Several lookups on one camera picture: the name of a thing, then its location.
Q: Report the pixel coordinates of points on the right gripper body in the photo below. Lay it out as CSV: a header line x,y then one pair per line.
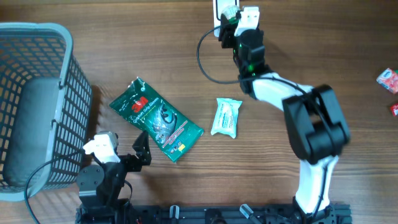
x,y
227,29

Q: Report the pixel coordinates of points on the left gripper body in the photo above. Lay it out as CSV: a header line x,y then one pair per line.
x,y
131,164

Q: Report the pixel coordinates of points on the green 3M gloves packet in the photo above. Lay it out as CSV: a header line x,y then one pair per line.
x,y
147,110

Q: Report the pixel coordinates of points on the teal snack packet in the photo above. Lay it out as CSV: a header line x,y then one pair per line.
x,y
226,116

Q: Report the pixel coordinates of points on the red white small packet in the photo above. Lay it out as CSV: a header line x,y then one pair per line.
x,y
388,79

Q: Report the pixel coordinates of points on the red stick sachet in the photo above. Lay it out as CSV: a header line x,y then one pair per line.
x,y
394,109

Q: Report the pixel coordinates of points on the green lid jar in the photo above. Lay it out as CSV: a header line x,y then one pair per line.
x,y
229,15

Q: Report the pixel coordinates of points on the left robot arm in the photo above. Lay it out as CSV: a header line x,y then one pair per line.
x,y
101,183

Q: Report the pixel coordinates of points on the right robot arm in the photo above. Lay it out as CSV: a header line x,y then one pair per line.
x,y
316,127

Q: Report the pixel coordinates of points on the white barcode scanner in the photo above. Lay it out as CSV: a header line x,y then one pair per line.
x,y
218,6

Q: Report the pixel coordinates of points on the grey plastic mesh basket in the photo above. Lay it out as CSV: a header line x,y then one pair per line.
x,y
45,109

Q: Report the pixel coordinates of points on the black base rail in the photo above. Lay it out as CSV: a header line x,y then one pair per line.
x,y
276,213

